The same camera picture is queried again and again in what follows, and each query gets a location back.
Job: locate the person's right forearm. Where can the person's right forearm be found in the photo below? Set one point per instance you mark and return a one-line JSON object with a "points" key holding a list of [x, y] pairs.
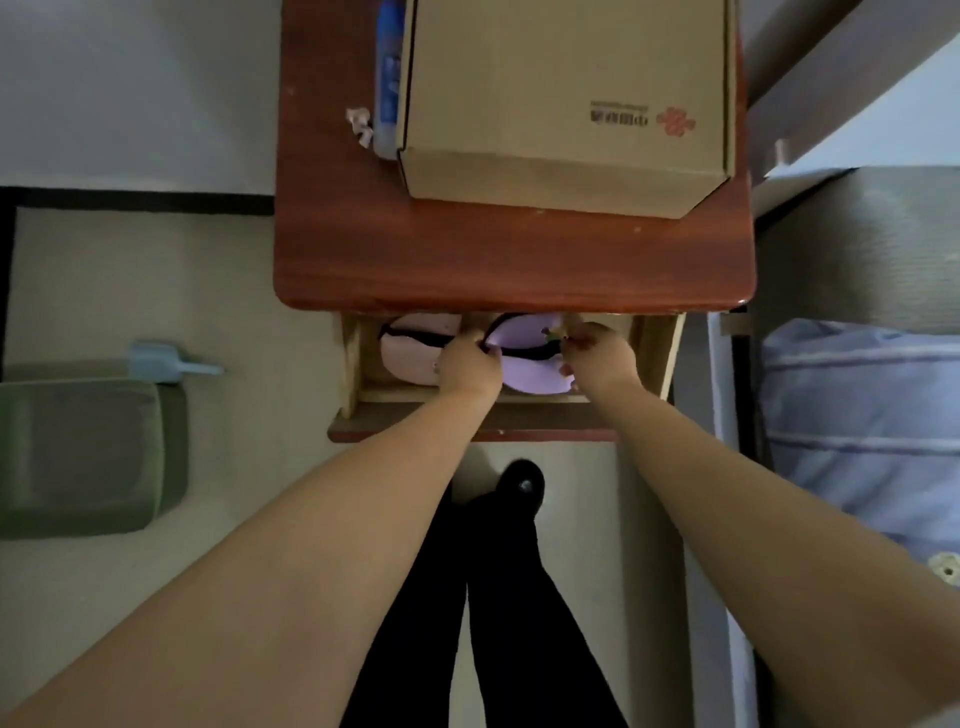
{"points": [[757, 540]]}

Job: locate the grey bed frame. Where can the grey bed frame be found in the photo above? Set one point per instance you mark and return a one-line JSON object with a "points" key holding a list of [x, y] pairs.
{"points": [[855, 247]]}

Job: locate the blue striped bedding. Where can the blue striped bedding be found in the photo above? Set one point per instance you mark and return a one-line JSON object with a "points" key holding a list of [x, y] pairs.
{"points": [[862, 442]]}

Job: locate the person's left forearm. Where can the person's left forearm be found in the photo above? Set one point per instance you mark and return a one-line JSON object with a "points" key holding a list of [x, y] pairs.
{"points": [[285, 570]]}

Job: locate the light blue plastic scoop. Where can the light blue plastic scoop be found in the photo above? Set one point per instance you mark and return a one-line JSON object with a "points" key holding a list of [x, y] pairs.
{"points": [[154, 361]]}

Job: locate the person's black shoe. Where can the person's black shoe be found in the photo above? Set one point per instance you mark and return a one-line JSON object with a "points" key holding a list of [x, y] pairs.
{"points": [[522, 484]]}

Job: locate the person's left hand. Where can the person's left hand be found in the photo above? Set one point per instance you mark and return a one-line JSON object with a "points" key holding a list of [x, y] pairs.
{"points": [[471, 371]]}

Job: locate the brown cardboard box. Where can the brown cardboard box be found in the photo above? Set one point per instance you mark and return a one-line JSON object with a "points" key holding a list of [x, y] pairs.
{"points": [[555, 82]]}

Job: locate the blue plastic bottle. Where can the blue plastic bottle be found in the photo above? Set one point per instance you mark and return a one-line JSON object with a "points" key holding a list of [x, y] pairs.
{"points": [[388, 82]]}

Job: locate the person's right fingers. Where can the person's right fingers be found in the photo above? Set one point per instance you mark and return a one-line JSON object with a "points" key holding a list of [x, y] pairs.
{"points": [[579, 343]]}

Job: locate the pink padded garment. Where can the pink padded garment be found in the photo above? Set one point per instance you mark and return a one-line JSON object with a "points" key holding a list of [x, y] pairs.
{"points": [[409, 356]]}

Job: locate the wooden drawer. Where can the wooden drawer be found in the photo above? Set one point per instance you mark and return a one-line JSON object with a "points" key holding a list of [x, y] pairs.
{"points": [[360, 409]]}

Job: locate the crumpled white paper scrap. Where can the crumpled white paper scrap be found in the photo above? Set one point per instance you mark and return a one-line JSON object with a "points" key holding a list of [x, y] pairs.
{"points": [[361, 126]]}

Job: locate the red-brown wooden nightstand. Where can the red-brown wooden nightstand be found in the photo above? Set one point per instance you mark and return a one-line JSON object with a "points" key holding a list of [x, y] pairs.
{"points": [[465, 255]]}

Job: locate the person's black trousers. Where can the person's black trousers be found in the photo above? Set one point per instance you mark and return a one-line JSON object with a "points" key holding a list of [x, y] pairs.
{"points": [[517, 622]]}

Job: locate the purple padded garment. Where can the purple padded garment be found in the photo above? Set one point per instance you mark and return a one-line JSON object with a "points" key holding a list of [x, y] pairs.
{"points": [[529, 371]]}

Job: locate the green plastic litter tray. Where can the green plastic litter tray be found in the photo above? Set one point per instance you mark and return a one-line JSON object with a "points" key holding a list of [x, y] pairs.
{"points": [[79, 457]]}

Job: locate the person's right hand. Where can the person's right hand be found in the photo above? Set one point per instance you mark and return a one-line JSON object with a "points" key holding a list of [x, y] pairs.
{"points": [[606, 364]]}

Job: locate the person's left fingers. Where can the person's left fingers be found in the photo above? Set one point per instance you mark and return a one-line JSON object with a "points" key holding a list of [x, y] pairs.
{"points": [[471, 344]]}

